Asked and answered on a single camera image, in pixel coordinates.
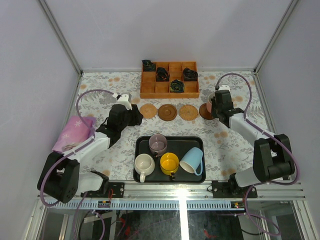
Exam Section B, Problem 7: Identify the pink cup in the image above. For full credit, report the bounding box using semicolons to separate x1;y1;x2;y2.
206;92;215;113

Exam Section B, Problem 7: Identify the dark wooden coaster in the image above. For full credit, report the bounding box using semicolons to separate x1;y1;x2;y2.
157;104;177;122
199;103;214;120

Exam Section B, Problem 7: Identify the woven rattan coaster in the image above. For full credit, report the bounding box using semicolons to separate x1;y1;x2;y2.
179;104;198;121
139;103;157;119

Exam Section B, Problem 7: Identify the light blue cup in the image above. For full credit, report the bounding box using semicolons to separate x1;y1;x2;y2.
179;147;204;176

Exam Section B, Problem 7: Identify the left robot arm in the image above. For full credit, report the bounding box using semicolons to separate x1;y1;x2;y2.
37;104;144;203

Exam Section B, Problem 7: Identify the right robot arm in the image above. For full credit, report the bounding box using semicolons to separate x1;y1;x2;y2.
211;89;298;198

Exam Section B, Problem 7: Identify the purple cup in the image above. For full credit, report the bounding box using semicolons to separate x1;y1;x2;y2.
148;133;168;157

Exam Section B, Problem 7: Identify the white cup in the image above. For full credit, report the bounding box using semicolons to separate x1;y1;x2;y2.
134;153;155;183

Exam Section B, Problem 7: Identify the yellow cup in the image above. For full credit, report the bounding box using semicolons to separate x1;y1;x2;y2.
160;152;180;181

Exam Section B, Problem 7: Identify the wooden compartment tray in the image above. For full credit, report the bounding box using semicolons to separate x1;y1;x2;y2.
140;61;200;99

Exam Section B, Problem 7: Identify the pink patterned cloth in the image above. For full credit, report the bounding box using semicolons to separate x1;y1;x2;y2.
52;116;96;153

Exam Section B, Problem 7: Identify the rolled dark cloth right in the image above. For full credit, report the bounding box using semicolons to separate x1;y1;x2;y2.
182;67;198;82

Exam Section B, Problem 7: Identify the rolled dark cloth orange pattern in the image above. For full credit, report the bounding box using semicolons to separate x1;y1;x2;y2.
155;67;170;82

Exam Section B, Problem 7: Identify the rolled dark cloth green floral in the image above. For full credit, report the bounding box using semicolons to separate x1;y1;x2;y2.
169;79;185;94

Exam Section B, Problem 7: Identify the black serving tray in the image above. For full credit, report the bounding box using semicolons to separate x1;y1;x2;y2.
135;136;206;184

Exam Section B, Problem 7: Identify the rolled dark cloth back-left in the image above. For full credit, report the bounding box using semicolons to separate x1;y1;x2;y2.
141;59;156;72

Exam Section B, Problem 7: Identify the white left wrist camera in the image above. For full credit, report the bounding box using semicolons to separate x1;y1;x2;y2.
112;93;133;111

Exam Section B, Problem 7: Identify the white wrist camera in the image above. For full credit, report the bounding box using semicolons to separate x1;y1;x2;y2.
112;93;133;111
215;84;230;91

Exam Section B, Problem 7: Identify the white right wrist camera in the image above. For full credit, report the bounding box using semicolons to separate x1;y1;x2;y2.
215;84;230;91

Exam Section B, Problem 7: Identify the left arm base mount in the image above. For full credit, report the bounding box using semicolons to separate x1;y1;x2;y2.
87;170;125;199

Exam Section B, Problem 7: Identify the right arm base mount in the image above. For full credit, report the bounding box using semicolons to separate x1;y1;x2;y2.
206;173;260;199

